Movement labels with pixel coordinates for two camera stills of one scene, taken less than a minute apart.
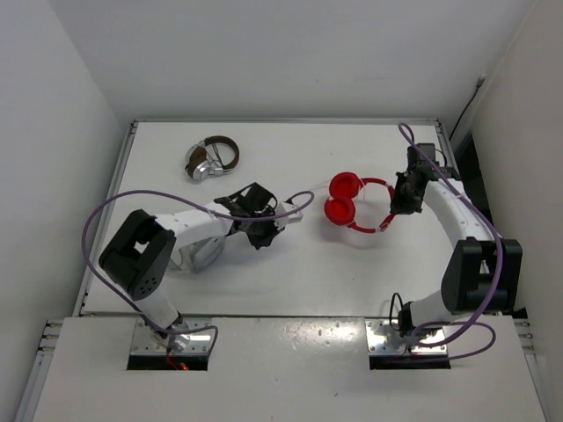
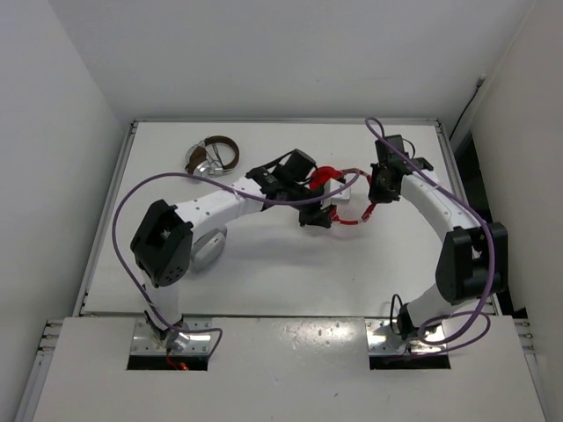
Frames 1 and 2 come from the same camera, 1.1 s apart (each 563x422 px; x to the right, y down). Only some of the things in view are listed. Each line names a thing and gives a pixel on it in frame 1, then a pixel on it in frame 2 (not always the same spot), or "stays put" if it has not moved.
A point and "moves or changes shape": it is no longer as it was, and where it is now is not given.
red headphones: x=340 y=207 moves or changes shape
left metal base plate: x=143 y=343 stays put
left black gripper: x=267 y=238 -> x=315 y=215
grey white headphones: x=197 y=256 stays put
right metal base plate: x=383 y=337 stays put
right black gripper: x=398 y=205 -> x=374 y=194
